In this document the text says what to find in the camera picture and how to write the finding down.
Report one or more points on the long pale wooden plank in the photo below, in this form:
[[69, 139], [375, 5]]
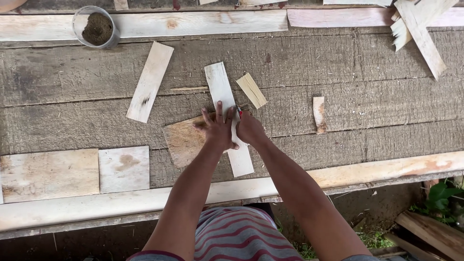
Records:
[[203, 22]]

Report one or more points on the short yellowish veneer strip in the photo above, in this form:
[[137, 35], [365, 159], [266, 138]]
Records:
[[252, 90]]

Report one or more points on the small upright wood piece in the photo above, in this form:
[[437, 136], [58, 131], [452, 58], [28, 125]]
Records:
[[121, 4]]

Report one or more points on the square white plywood piece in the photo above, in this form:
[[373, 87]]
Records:
[[124, 169]]

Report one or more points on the green plant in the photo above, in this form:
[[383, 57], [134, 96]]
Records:
[[440, 197]]

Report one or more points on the long wooden edge rail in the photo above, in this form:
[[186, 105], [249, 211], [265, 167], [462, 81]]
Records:
[[108, 208]]

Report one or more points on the clear plastic cup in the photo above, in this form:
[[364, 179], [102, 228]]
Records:
[[108, 40]]

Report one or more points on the white veneer strip dark mark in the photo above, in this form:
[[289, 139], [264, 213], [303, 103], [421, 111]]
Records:
[[150, 81]]

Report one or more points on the striped grey red shirt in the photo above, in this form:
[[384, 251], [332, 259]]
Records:
[[243, 235]]

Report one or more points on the pile of veneer strips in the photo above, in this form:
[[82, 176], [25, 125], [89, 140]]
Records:
[[420, 32]]

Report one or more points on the pinkish wooden plank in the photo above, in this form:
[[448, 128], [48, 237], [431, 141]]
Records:
[[337, 17]]

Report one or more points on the person's right hand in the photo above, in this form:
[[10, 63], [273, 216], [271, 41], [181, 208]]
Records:
[[251, 128]]

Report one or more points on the brown powder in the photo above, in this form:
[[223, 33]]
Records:
[[97, 29]]

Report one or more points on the thin wood splinter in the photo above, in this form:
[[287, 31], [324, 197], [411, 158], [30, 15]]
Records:
[[188, 88]]

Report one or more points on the long white veneer strip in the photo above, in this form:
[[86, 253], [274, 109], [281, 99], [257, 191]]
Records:
[[221, 83]]

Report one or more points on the brown veneer sheet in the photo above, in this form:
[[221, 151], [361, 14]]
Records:
[[181, 139]]

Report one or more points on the large pale plywood piece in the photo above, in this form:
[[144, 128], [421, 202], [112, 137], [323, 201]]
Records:
[[49, 176]]

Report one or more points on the person's right fingers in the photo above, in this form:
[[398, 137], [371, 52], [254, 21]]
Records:
[[241, 125]]

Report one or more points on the wooden boards on ground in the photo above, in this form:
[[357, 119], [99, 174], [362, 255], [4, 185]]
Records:
[[431, 232]]

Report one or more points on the pale wood board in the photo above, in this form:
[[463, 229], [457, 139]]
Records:
[[357, 2]]

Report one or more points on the person's left hand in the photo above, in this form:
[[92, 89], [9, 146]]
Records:
[[217, 132]]

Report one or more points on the red cutter knife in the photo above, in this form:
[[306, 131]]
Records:
[[239, 110]]

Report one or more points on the small curled veneer piece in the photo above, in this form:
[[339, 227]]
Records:
[[319, 115]]

